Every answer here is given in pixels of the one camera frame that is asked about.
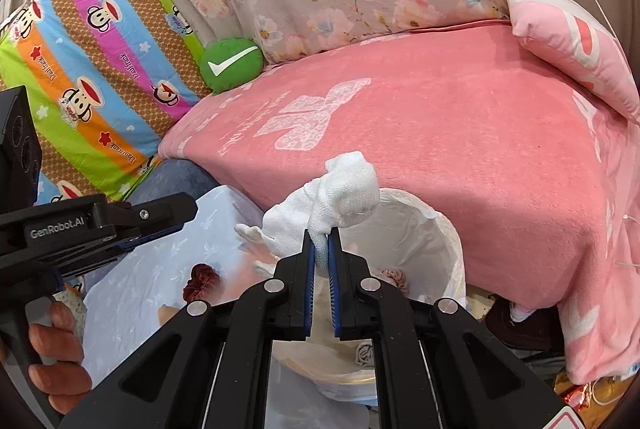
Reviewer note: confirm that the green check-mark pillow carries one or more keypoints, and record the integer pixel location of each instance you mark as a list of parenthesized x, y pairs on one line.
[(235, 79)]

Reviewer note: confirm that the pink blanket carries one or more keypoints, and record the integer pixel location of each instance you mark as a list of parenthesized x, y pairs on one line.
[(450, 134)]

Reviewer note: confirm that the white plastic-lined bin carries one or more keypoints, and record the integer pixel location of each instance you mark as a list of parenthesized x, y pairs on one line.
[(430, 239)]

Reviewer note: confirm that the blue-grey cushion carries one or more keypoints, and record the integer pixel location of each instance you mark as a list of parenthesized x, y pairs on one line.
[(175, 176)]

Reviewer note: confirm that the dark red velvet scrunchie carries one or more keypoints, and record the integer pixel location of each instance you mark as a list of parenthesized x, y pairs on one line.
[(200, 281)]

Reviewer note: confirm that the striped monkey-print quilt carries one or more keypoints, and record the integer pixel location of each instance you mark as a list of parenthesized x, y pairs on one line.
[(100, 59)]

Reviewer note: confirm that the red foil packet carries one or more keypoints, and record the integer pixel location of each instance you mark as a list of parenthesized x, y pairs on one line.
[(575, 396)]

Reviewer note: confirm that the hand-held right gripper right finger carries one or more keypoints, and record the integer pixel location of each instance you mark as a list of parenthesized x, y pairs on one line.
[(334, 289)]

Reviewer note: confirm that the pink printed pillow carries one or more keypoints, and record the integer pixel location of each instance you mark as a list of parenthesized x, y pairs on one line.
[(560, 34)]

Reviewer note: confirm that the person's left hand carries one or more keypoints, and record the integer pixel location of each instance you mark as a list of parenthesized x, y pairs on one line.
[(57, 349)]

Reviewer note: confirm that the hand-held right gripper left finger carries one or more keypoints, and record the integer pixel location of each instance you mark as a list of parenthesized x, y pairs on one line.
[(308, 284)]

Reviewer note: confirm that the white cloth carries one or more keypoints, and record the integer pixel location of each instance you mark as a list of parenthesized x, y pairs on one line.
[(345, 194)]

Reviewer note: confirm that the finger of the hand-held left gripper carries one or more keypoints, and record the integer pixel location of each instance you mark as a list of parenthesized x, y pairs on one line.
[(165, 209), (150, 236)]

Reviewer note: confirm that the dark cloth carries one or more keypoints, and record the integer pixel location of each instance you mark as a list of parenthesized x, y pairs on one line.
[(545, 329)]

